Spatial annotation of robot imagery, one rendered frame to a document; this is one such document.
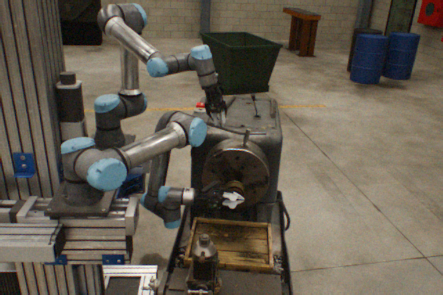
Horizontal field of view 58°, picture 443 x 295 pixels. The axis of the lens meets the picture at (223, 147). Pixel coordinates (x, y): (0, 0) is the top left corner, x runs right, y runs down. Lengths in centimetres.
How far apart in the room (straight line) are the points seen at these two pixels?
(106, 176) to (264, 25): 1117
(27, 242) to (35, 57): 65
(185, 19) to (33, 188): 1031
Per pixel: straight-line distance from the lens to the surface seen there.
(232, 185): 173
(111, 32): 177
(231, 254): 172
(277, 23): 1244
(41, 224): 164
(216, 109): 163
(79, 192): 153
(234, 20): 1207
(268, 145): 194
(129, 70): 195
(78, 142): 149
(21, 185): 182
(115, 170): 137
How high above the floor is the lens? 199
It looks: 25 degrees down
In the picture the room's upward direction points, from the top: 3 degrees clockwise
